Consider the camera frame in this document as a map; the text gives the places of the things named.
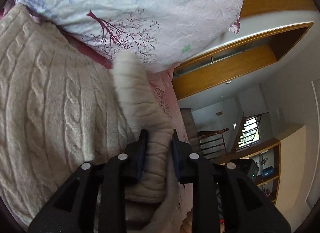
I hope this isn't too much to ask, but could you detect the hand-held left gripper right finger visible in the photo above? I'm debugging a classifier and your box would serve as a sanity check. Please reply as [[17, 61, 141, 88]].
[[170, 129, 292, 233]]

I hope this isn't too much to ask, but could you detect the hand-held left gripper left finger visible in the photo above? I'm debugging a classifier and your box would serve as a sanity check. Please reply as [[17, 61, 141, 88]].
[[27, 129, 148, 233]]

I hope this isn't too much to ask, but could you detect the beige cable-knit sweater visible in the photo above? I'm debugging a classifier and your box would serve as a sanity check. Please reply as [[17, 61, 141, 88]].
[[0, 4, 193, 233]]

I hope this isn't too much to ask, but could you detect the dark stair railing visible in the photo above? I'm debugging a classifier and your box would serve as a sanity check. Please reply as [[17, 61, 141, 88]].
[[197, 113, 269, 160]]

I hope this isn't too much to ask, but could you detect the pink floral bed sheet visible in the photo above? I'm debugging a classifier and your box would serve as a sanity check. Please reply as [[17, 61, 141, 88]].
[[0, 0, 200, 233]]

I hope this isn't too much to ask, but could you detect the barred window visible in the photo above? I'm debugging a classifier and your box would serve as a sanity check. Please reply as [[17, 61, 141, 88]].
[[239, 116, 262, 147]]

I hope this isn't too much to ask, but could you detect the wooden shelf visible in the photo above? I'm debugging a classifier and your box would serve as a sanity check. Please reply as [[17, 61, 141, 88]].
[[212, 138, 282, 203]]

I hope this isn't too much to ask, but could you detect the tree print floral pillow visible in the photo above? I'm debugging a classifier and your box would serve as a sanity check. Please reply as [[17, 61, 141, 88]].
[[11, 0, 248, 73]]

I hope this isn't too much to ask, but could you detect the wooden sliding door frame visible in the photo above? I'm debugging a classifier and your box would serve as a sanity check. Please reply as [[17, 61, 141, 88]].
[[172, 0, 320, 101]]

